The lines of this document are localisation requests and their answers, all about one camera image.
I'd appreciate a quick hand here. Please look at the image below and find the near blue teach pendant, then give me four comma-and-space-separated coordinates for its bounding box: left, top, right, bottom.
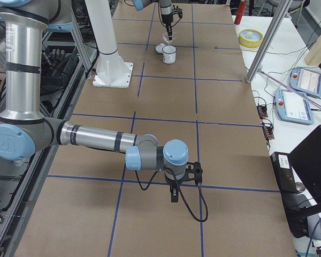
274, 89, 314, 125

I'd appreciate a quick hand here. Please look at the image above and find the far blue teach pendant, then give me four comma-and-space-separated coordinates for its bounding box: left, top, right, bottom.
290, 67, 321, 98

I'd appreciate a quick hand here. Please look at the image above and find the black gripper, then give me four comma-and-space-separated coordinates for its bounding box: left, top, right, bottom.
164, 171, 185, 202
161, 13, 173, 41

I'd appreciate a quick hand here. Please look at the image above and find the black monitor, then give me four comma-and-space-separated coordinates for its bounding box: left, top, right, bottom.
288, 125, 321, 203

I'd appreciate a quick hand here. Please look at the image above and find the aluminium frame post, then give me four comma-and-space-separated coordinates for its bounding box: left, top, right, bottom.
246, 0, 292, 84

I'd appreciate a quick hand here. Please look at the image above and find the blue teach pendant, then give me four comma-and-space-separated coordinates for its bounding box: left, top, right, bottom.
274, 89, 314, 125
290, 67, 321, 98

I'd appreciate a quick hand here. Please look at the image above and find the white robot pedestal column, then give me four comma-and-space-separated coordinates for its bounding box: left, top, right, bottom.
85, 0, 133, 88

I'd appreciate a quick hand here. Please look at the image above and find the red bottle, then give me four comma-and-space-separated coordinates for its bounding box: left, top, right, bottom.
234, 0, 247, 25

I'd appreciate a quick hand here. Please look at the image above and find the orange black connector box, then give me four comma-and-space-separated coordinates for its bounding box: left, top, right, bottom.
256, 105, 268, 119

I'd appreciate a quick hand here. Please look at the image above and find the yellow rimmed bowl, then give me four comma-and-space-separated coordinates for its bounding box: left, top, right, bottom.
238, 29, 263, 49

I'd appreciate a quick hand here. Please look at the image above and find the black computer box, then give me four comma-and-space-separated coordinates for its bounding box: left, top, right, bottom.
270, 152, 321, 240

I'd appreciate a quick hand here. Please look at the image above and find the white enamel cup blue rim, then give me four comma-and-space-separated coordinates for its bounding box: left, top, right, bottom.
162, 45, 177, 64

